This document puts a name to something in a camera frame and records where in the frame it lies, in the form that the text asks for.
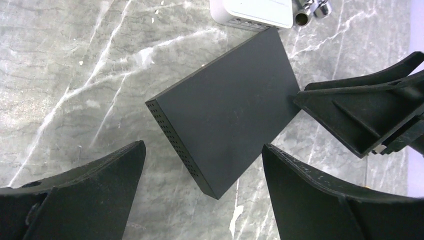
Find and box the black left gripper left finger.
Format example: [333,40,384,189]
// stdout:
[0,140,146,240]

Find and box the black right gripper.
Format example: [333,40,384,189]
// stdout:
[294,51,424,158]

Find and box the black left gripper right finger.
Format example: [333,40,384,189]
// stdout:
[261,143,424,240]

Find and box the black network switch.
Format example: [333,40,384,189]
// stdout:
[145,27,300,199]

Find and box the small white switch box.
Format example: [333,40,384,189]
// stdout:
[209,0,294,32]

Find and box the chrome socket adapter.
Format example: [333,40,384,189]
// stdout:
[294,0,333,27]

